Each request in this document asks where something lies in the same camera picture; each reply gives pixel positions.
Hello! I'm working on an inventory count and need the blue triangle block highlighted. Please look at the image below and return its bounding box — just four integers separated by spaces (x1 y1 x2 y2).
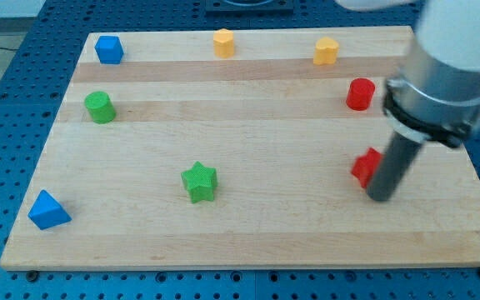
27 190 72 230

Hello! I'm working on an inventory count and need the yellow hexagon block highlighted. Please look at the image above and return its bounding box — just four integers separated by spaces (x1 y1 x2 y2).
212 28 235 58

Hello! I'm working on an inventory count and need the green cylinder block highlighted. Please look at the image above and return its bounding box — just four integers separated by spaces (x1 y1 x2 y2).
84 91 116 124

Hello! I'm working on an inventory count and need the red cylinder block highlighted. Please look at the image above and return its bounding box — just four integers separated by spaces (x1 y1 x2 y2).
346 77 376 111

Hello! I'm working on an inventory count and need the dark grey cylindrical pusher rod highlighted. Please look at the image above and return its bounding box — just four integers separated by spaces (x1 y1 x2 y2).
366 132 423 202

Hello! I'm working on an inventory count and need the green star block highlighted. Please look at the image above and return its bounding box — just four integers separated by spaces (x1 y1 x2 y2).
181 162 218 203

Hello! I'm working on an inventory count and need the blue pentagon block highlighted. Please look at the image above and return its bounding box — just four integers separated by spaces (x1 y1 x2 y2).
94 35 124 64

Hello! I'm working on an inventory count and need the light wooden board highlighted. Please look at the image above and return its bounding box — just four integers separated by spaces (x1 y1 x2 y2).
0 26 480 271

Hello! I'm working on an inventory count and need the red star block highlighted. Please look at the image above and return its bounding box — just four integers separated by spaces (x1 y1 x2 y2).
351 147 383 188

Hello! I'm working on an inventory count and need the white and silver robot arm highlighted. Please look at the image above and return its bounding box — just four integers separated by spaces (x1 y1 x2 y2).
383 0 480 148

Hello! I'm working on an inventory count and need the yellow heart block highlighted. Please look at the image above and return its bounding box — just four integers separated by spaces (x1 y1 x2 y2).
312 37 339 65

